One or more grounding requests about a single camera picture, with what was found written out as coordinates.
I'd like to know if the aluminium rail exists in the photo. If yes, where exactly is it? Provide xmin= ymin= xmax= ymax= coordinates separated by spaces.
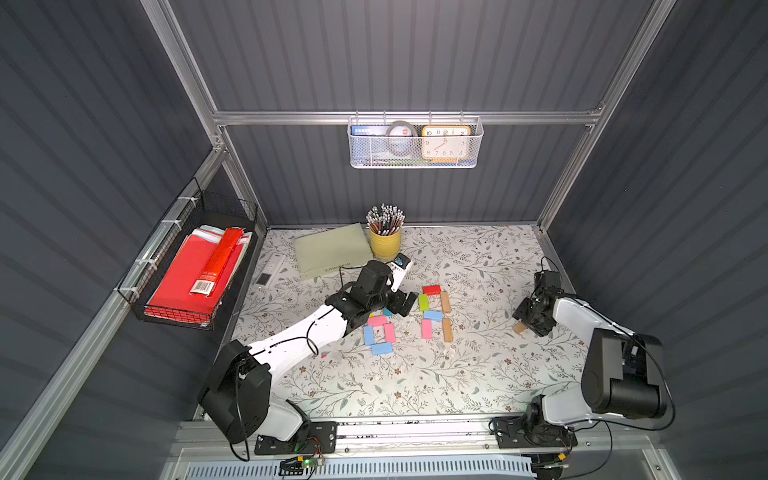
xmin=169 ymin=414 xmax=655 ymax=460

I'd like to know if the long pink block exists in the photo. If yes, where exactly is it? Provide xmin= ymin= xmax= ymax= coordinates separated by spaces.
xmin=421 ymin=319 xmax=433 ymax=340

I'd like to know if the black wire side basket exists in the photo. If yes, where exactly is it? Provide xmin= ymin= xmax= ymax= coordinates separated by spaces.
xmin=117 ymin=184 xmax=259 ymax=330

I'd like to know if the pale green book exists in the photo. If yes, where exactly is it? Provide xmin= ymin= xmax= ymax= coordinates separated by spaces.
xmin=294 ymin=224 xmax=373 ymax=280

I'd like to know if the white remote control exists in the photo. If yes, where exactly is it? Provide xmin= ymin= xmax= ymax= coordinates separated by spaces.
xmin=256 ymin=253 xmax=285 ymax=288

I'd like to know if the yellow alarm clock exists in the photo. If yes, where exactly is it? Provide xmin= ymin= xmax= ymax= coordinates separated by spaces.
xmin=421 ymin=125 xmax=472 ymax=163

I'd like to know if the red folder stack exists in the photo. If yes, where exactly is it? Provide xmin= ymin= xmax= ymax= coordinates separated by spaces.
xmin=144 ymin=225 xmax=252 ymax=327

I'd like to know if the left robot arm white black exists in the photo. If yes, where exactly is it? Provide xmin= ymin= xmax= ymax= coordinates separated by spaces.
xmin=198 ymin=253 xmax=416 ymax=446

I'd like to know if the bundle of pencils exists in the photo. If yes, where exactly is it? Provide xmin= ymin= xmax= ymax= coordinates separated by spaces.
xmin=366 ymin=204 xmax=406 ymax=236

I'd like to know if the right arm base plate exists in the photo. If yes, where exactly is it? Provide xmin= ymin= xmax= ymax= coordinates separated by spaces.
xmin=488 ymin=416 xmax=578 ymax=450

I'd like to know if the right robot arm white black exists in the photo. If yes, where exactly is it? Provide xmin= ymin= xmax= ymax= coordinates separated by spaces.
xmin=513 ymin=270 xmax=673 ymax=427

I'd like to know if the yellow pencil cup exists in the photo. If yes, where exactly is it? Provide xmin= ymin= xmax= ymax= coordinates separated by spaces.
xmin=370 ymin=231 xmax=402 ymax=262

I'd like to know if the red long box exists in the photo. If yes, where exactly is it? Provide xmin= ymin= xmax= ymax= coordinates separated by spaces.
xmin=190 ymin=228 xmax=244 ymax=296

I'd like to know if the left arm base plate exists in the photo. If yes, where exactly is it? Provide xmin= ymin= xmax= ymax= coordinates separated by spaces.
xmin=253 ymin=421 xmax=339 ymax=456

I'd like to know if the grey tape roll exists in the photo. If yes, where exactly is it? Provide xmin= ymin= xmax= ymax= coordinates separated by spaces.
xmin=385 ymin=120 xmax=417 ymax=158

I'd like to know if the white wire wall basket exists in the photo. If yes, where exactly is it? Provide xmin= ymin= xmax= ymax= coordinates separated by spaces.
xmin=347 ymin=114 xmax=484 ymax=169

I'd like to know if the light blue block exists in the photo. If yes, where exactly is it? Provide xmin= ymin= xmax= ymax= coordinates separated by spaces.
xmin=363 ymin=326 xmax=375 ymax=346
xmin=423 ymin=310 xmax=444 ymax=322
xmin=371 ymin=342 xmax=393 ymax=356

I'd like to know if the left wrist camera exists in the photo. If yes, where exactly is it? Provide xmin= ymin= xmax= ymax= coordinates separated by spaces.
xmin=388 ymin=252 xmax=412 ymax=292

